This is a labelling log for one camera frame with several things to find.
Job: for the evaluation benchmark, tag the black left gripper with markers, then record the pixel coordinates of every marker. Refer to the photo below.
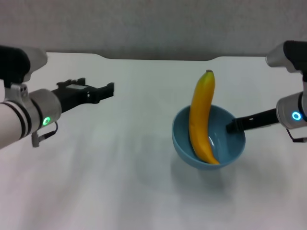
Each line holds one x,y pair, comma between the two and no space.
74,97

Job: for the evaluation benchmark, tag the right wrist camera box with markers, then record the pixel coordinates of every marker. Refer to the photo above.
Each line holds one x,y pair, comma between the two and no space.
287,56

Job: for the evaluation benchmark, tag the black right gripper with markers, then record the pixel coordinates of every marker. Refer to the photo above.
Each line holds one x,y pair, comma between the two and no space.
260,118

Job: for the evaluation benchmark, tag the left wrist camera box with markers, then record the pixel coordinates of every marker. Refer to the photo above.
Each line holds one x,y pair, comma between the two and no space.
16,64

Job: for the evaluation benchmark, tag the blue bowl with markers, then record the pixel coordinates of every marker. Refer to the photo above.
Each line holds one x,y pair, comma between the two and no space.
230,148

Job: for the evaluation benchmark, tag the yellow banana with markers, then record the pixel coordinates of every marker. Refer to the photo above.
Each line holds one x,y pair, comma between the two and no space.
200,115

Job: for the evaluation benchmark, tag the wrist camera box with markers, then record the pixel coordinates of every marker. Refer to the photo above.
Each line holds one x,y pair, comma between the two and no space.
287,56
16,64

